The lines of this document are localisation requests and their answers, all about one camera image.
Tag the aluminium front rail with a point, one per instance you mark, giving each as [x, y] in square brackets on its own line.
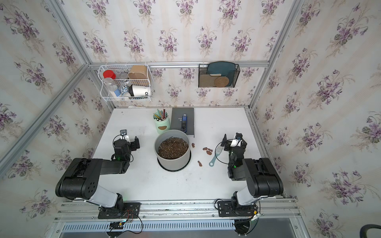
[78, 211]

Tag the brown cardboard box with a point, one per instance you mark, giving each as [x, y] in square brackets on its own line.
[138, 72]

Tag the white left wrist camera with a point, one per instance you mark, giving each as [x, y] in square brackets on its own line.
[124, 135]

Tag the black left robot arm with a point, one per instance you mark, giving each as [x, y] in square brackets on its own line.
[81, 179]

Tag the dark green pot saucer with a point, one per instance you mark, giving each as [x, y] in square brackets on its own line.
[175, 164]

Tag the dark grey book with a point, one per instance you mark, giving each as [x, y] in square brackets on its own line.
[176, 119]

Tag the round cork coaster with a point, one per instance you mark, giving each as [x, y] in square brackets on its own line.
[221, 81]

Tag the white wire wall basket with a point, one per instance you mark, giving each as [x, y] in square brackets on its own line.
[123, 82]

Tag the clear plastic bottle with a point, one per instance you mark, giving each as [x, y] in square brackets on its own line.
[112, 87]

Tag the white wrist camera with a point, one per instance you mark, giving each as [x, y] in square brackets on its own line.
[237, 140]
[124, 135]

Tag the grey ceramic pot with soil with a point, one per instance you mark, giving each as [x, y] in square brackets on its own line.
[172, 144]

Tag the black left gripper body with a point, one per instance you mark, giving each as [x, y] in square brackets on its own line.
[133, 148]

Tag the white cylindrical cup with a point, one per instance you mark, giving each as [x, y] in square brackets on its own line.
[139, 91]

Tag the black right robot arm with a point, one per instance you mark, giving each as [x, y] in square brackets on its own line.
[260, 175]

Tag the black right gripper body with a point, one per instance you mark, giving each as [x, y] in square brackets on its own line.
[227, 148]

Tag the teal plate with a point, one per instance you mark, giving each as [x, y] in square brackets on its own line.
[224, 68]

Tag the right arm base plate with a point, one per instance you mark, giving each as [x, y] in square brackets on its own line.
[231, 209]

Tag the red lidded jar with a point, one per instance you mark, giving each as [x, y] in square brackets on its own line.
[109, 74]

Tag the black mesh wall organizer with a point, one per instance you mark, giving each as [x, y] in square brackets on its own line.
[207, 81]

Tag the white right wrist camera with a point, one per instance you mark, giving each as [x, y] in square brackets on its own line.
[237, 140]

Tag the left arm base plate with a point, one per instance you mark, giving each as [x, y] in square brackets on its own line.
[130, 210]

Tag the mint green pencil cup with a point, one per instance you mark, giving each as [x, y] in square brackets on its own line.
[161, 120]

